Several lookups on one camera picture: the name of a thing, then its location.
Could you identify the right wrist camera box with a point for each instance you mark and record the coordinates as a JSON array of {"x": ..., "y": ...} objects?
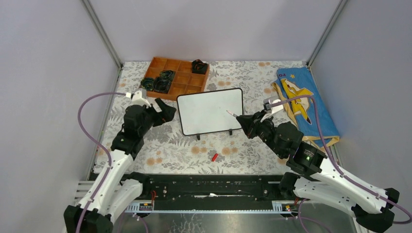
[{"x": 271, "y": 105}]

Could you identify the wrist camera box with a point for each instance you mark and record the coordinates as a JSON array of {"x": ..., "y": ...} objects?
[
  {"x": 271, "y": 105},
  {"x": 138, "y": 98}
]

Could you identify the blue yellow cartoon cloth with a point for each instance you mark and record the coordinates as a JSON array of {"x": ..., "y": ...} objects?
[{"x": 298, "y": 81}]

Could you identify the black tape roll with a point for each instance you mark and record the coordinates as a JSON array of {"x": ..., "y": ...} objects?
[
  {"x": 147, "y": 83},
  {"x": 161, "y": 85},
  {"x": 199, "y": 67},
  {"x": 167, "y": 75}
]

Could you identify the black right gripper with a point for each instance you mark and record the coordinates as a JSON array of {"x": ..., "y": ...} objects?
[{"x": 251, "y": 123}]

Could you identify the floral patterned table mat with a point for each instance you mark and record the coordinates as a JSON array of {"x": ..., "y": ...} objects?
[{"x": 167, "y": 150}]

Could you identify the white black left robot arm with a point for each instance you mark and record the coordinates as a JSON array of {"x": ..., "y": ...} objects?
[{"x": 102, "y": 205}]

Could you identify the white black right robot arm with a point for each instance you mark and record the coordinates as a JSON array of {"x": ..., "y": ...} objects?
[{"x": 314, "y": 176}]

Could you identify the black tape roll upper middle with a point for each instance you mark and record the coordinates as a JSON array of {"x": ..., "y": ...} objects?
[{"x": 167, "y": 75}]

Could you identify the black tape roll lower middle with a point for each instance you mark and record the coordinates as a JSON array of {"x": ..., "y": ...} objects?
[{"x": 161, "y": 85}]

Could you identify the black tape roll top right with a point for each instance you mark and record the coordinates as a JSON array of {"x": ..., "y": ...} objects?
[{"x": 199, "y": 67}]

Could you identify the small black-framed whiteboard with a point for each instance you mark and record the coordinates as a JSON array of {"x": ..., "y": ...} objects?
[{"x": 206, "y": 112}]

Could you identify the left aluminium frame post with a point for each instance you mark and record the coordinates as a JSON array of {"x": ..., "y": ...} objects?
[{"x": 102, "y": 33}]

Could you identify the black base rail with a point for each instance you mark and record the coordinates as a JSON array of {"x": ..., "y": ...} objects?
[{"x": 180, "y": 193}]

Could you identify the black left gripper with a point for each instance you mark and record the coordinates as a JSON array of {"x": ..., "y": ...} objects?
[{"x": 168, "y": 111}]

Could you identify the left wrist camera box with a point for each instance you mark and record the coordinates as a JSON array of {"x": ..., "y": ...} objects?
[{"x": 138, "y": 98}]

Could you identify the aluminium frame post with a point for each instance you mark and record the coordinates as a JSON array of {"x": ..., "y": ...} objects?
[
  {"x": 338, "y": 10},
  {"x": 102, "y": 33}
]

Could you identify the black tape roll left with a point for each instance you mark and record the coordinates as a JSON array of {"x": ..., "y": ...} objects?
[{"x": 147, "y": 83}]

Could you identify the right aluminium frame post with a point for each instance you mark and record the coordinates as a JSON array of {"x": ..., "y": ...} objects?
[{"x": 338, "y": 10}]

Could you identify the orange compartment tray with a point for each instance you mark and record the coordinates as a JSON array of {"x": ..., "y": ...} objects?
[{"x": 184, "y": 82}]

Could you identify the red marker cap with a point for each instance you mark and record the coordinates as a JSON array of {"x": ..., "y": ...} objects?
[{"x": 214, "y": 157}]

